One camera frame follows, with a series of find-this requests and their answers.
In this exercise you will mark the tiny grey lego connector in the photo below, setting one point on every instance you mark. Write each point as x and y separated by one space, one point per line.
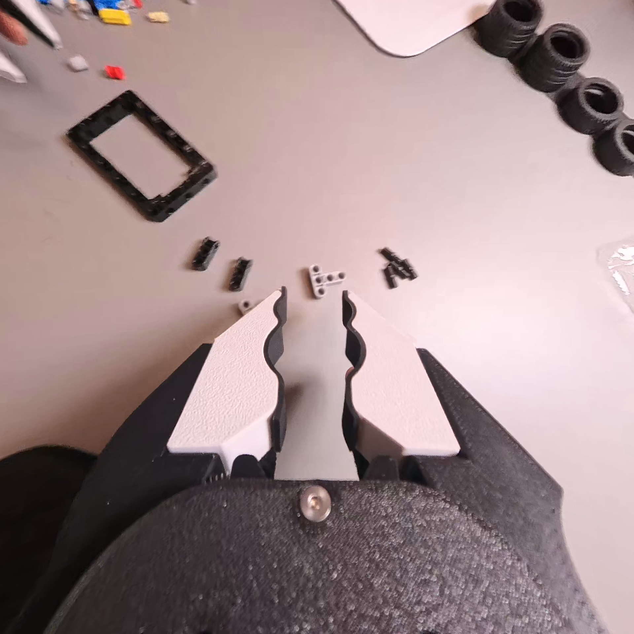
245 306

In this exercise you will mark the black lego pin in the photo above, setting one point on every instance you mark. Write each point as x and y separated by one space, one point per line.
392 277
390 253
401 265
408 270

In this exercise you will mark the short black lego beam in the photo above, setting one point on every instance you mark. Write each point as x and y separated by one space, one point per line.
240 272
205 253

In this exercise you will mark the yellow lego brick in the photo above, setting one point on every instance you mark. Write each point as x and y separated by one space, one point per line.
115 17

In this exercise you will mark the small light grey lego piece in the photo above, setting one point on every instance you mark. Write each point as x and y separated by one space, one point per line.
78 63

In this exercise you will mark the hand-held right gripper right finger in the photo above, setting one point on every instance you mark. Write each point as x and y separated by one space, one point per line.
396 396

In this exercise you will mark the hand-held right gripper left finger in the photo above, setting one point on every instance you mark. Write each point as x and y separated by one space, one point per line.
233 391

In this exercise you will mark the pile of colourful lego pieces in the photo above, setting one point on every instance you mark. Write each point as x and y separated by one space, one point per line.
99 5

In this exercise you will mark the black rectangular lego frame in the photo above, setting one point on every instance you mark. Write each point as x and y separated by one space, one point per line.
166 136

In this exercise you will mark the person's left hand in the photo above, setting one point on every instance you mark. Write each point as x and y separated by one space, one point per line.
12 27

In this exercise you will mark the small tan lego piece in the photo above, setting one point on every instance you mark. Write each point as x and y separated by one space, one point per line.
158 17

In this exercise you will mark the small red lego piece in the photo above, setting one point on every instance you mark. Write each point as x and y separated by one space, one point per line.
115 73

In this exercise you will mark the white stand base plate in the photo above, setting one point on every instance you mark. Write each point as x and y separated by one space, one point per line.
411 24

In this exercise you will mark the grey T-shaped lego piece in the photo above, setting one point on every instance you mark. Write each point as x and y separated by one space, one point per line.
317 277

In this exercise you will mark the clear plastic bag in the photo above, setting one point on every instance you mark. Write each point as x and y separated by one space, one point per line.
621 272

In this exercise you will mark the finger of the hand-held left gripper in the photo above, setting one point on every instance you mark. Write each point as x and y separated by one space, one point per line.
10 67
42 22

